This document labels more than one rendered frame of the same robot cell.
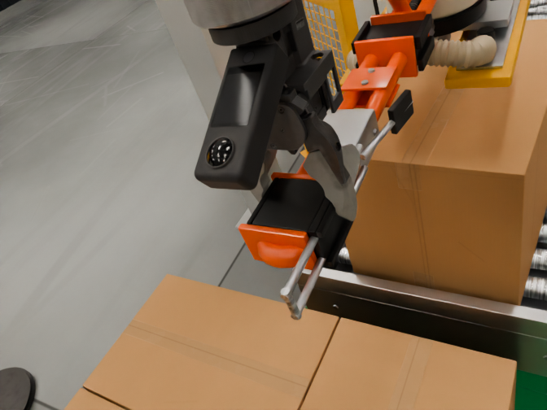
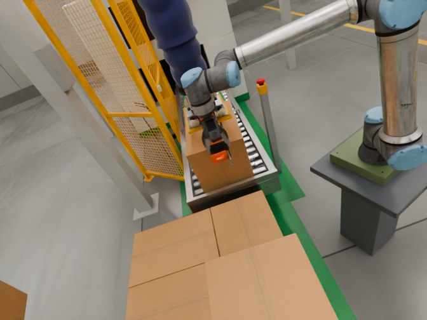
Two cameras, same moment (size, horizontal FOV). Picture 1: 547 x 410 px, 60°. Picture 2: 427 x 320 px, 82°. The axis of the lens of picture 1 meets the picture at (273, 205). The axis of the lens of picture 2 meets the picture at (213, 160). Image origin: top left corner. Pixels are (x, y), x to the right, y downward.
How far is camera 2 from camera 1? 0.74 m
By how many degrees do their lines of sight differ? 29
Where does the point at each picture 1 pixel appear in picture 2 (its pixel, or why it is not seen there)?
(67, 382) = not seen: outside the picture
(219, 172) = (216, 137)
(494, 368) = (258, 194)
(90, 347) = (91, 308)
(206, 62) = (104, 151)
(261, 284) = not seen: hidden behind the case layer
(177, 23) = (87, 140)
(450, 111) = not seen: hidden behind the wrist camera
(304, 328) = (201, 217)
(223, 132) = (212, 131)
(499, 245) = (243, 160)
